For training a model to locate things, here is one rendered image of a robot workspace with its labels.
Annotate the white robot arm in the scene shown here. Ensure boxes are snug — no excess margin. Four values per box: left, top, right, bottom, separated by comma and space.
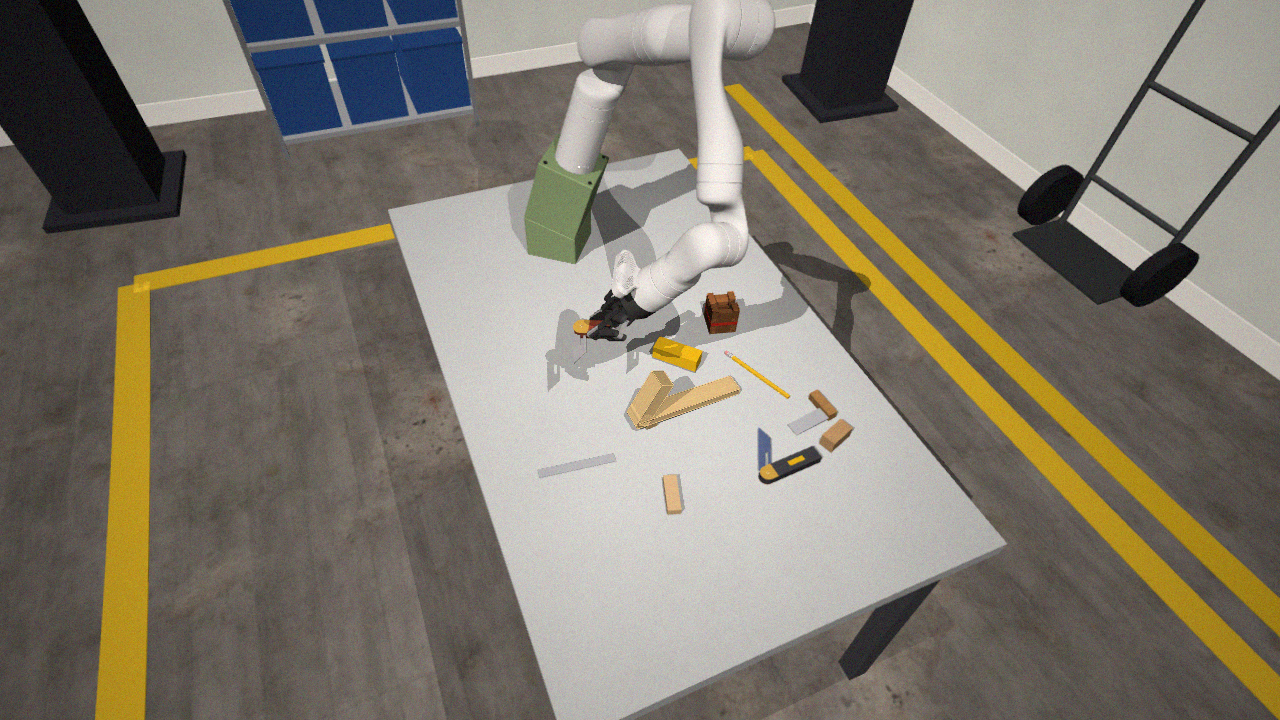
556, 0, 774, 313

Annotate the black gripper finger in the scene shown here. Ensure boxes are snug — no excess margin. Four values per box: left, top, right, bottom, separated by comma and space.
589, 288, 620, 320
588, 304, 628, 341

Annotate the yellow rectangular block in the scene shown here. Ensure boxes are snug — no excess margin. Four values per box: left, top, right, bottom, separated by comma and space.
652, 336, 701, 373

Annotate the grey flat bar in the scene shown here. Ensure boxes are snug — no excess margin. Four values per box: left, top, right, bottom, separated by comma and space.
538, 454, 616, 478

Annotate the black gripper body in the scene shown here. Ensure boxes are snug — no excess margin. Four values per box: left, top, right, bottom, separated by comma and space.
611, 292, 654, 325

